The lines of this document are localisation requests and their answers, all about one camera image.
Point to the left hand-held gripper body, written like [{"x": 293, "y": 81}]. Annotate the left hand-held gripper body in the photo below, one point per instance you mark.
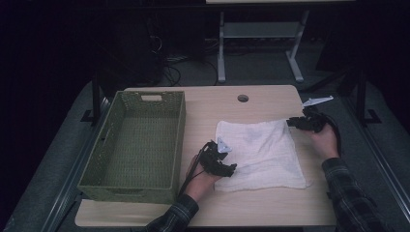
[{"x": 212, "y": 161}]

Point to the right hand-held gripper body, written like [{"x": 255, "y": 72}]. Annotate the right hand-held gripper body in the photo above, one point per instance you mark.
[{"x": 317, "y": 121}]

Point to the white towel with brown print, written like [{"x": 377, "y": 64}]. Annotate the white towel with brown print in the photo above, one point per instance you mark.
[{"x": 264, "y": 154}]

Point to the green woven basket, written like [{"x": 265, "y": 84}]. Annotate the green woven basket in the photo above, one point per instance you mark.
[{"x": 138, "y": 145}]

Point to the person's right hand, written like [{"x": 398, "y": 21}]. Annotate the person's right hand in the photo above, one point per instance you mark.
[{"x": 327, "y": 143}]

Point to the person's left hand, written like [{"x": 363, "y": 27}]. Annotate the person's left hand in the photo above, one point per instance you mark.
[{"x": 201, "y": 183}]

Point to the white metal stand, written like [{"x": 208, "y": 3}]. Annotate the white metal stand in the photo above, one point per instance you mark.
[{"x": 261, "y": 30}]

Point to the black upright post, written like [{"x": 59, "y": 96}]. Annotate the black upright post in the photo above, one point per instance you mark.
[
  {"x": 361, "y": 96},
  {"x": 95, "y": 96}
]

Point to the grey metal rail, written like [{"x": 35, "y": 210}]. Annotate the grey metal rail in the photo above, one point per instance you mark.
[
  {"x": 74, "y": 167},
  {"x": 377, "y": 154}
]

